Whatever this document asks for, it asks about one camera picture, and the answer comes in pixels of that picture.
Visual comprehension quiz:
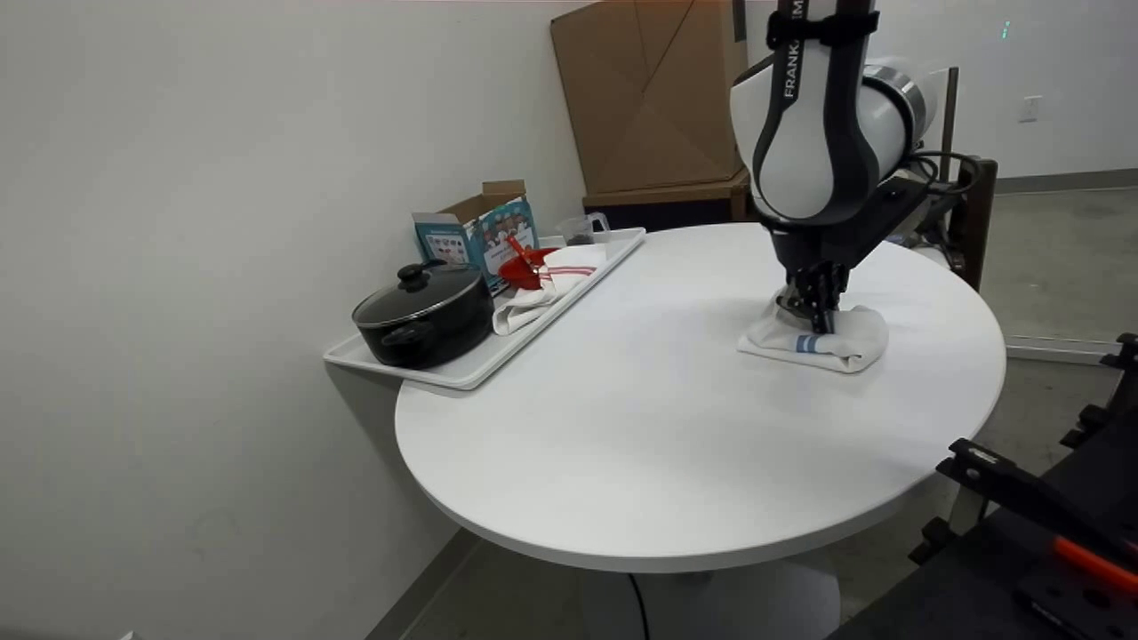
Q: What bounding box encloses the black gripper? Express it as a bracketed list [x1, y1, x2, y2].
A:
[772, 212, 884, 339]

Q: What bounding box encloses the white and blue tea towel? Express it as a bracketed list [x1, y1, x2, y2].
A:
[737, 300, 894, 380]

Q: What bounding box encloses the dark wooden chair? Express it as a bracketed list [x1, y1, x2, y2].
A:
[950, 154, 999, 293]

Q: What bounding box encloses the dark wooden cabinet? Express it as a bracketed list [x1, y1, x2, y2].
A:
[581, 174, 753, 233]

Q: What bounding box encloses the white panel with wooden edge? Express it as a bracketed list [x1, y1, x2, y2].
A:
[911, 65, 965, 165]

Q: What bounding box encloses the large brown cardboard box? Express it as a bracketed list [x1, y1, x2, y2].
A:
[547, 0, 753, 212]

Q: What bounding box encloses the red and white cloth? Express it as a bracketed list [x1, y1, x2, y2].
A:
[490, 238, 611, 339]

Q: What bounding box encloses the blue printed cardboard box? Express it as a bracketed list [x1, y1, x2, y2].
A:
[414, 176, 542, 300]

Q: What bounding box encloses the white rectangular tray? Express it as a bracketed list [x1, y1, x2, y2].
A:
[322, 223, 651, 393]

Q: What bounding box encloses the black pot with lid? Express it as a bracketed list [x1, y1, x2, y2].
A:
[348, 258, 500, 372]

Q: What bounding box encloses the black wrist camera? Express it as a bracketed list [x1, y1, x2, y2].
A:
[873, 174, 942, 238]

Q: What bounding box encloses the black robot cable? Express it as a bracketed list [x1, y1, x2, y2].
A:
[899, 147, 988, 230]

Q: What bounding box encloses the black clamp with orange handle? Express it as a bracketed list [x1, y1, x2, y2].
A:
[936, 437, 1138, 596]

